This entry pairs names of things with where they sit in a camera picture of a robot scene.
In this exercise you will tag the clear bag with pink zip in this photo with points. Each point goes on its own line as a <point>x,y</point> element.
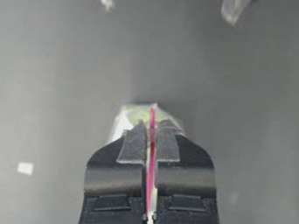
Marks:
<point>130,116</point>

